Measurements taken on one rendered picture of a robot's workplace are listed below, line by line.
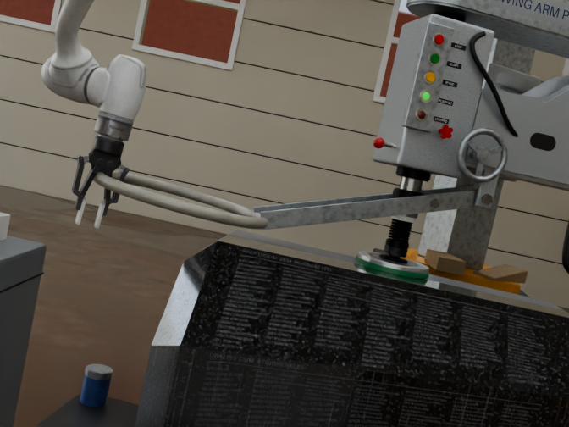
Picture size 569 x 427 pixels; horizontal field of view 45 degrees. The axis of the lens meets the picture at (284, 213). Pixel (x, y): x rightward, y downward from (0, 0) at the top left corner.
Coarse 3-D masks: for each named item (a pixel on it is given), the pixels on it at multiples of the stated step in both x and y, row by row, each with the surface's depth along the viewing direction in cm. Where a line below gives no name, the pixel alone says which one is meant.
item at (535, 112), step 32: (480, 32) 186; (480, 64) 187; (480, 96) 191; (512, 96) 194; (544, 96) 198; (512, 128) 193; (544, 128) 197; (512, 160) 196; (544, 160) 198; (480, 192) 197
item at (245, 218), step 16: (96, 176) 174; (112, 176) 191; (128, 176) 199; (128, 192) 165; (144, 192) 164; (176, 192) 208; (192, 192) 209; (176, 208) 163; (192, 208) 164; (208, 208) 166; (224, 208) 207; (240, 208) 203; (224, 224) 169; (240, 224) 171; (256, 224) 176
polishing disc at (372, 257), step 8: (360, 256) 200; (368, 256) 198; (376, 256) 202; (384, 264) 193; (392, 264) 192; (400, 264) 194; (408, 264) 198; (416, 264) 202; (416, 272) 194; (424, 272) 196
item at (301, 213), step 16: (432, 192) 208; (448, 192) 198; (464, 192) 198; (256, 208) 197; (272, 208) 198; (288, 208) 189; (304, 208) 189; (320, 208) 190; (336, 208) 191; (352, 208) 192; (368, 208) 193; (384, 208) 194; (400, 208) 195; (416, 208) 196; (432, 208) 197; (448, 208) 198; (272, 224) 187; (288, 224) 188; (304, 224) 189
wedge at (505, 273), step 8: (480, 272) 254; (488, 272) 255; (496, 272) 255; (504, 272) 256; (512, 272) 257; (520, 272) 257; (496, 280) 249; (504, 280) 251; (512, 280) 255; (520, 280) 258
